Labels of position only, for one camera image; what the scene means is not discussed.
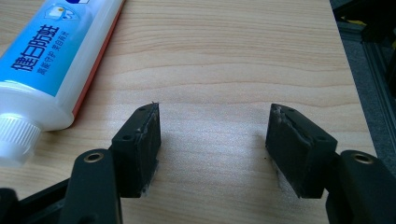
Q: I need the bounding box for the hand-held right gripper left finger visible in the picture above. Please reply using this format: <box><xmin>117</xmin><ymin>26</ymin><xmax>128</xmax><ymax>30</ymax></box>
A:
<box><xmin>110</xmin><ymin>102</ymin><xmax>163</xmax><ymax>199</ymax></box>

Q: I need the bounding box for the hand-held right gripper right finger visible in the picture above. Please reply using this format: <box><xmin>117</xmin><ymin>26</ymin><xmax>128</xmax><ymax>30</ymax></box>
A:
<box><xmin>264</xmin><ymin>103</ymin><xmax>338</xmax><ymax>200</ymax></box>

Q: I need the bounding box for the metal floor rail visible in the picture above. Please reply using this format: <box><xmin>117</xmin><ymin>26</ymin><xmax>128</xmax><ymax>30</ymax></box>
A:
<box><xmin>361</xmin><ymin>38</ymin><xmax>396</xmax><ymax>134</ymax></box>

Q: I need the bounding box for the black metal stand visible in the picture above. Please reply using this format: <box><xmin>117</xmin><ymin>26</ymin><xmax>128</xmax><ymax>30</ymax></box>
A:
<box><xmin>330</xmin><ymin>0</ymin><xmax>396</xmax><ymax>43</ymax></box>

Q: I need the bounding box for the blue and white toothpaste tube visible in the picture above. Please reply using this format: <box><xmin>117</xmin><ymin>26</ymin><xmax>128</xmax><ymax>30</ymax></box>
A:
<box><xmin>0</xmin><ymin>0</ymin><xmax>127</xmax><ymax>169</ymax></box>

